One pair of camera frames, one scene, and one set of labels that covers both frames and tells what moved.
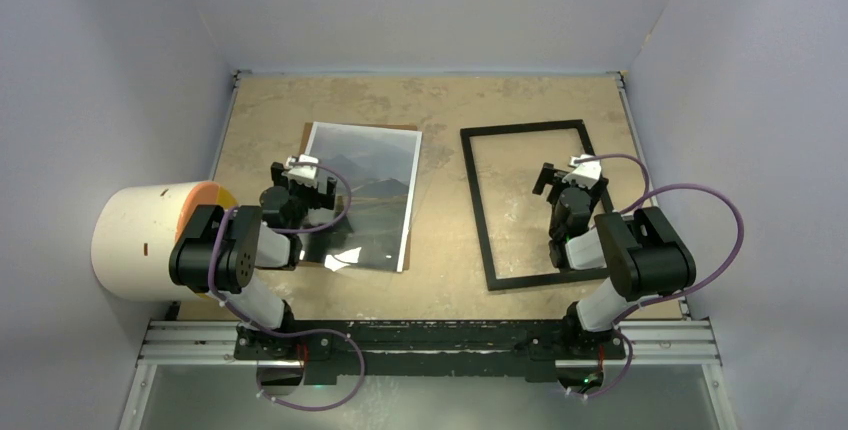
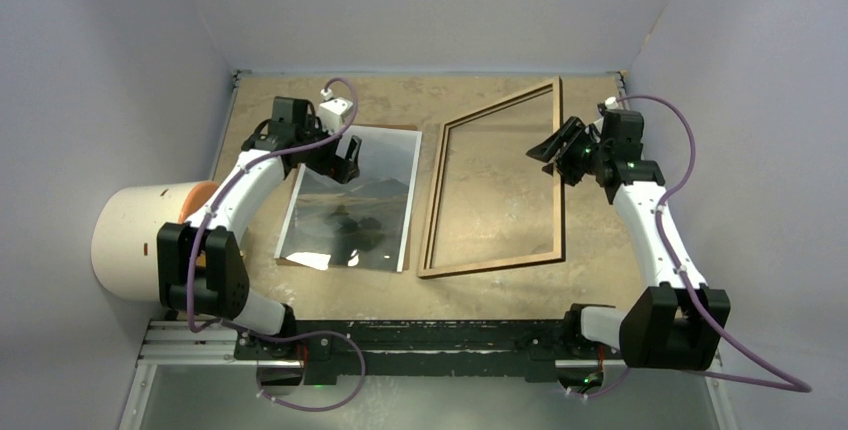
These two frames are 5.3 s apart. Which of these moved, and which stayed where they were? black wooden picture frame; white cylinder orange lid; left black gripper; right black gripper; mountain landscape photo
Moved: right black gripper; left black gripper; black wooden picture frame
Stayed: white cylinder orange lid; mountain landscape photo
